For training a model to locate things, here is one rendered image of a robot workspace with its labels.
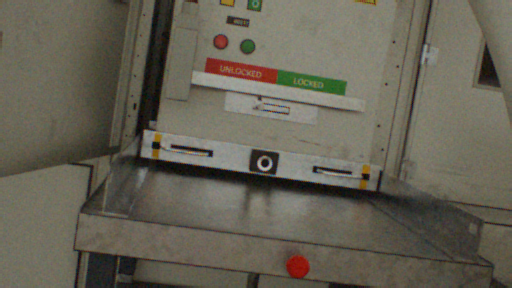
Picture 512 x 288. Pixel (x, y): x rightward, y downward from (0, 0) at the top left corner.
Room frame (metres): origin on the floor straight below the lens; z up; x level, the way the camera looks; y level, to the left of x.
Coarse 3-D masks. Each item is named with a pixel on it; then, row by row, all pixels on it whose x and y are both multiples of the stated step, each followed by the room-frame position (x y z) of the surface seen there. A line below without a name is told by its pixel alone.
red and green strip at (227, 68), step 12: (216, 60) 1.31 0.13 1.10; (228, 60) 1.32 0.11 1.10; (204, 72) 1.31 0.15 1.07; (216, 72) 1.32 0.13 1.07; (228, 72) 1.32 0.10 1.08; (240, 72) 1.32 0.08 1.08; (252, 72) 1.33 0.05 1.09; (264, 72) 1.33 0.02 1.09; (276, 72) 1.33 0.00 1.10; (288, 72) 1.34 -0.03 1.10; (276, 84) 1.33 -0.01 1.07; (288, 84) 1.34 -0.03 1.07; (300, 84) 1.34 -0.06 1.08; (312, 84) 1.35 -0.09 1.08; (324, 84) 1.35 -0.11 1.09; (336, 84) 1.35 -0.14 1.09
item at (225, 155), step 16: (144, 144) 1.29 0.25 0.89; (160, 144) 1.29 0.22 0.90; (176, 144) 1.30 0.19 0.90; (192, 144) 1.30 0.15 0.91; (208, 144) 1.31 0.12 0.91; (224, 144) 1.31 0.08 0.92; (240, 144) 1.32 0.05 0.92; (176, 160) 1.30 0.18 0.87; (192, 160) 1.30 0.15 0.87; (208, 160) 1.31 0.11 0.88; (224, 160) 1.31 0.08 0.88; (240, 160) 1.32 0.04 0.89; (288, 160) 1.33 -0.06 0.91; (304, 160) 1.34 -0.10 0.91; (320, 160) 1.34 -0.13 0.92; (336, 160) 1.35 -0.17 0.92; (272, 176) 1.33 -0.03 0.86; (288, 176) 1.33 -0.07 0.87; (304, 176) 1.34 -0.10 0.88; (320, 176) 1.34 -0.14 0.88; (336, 176) 1.35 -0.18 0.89; (368, 176) 1.36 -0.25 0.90
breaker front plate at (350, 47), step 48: (240, 0) 1.32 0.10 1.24; (288, 0) 1.33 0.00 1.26; (336, 0) 1.35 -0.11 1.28; (384, 0) 1.36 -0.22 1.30; (288, 48) 1.34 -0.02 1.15; (336, 48) 1.35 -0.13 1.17; (384, 48) 1.37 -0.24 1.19; (192, 96) 1.31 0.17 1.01; (240, 96) 1.32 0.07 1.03; (288, 144) 1.34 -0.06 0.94; (336, 144) 1.36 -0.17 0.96
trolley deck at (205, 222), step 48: (96, 192) 0.94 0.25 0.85; (144, 192) 1.00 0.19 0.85; (192, 192) 1.08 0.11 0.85; (240, 192) 1.16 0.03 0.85; (288, 192) 1.26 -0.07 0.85; (336, 192) 1.37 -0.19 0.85; (96, 240) 0.80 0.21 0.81; (144, 240) 0.81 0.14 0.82; (192, 240) 0.82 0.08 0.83; (240, 240) 0.83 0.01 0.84; (288, 240) 0.84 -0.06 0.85; (336, 240) 0.89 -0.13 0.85; (384, 240) 0.94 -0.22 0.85
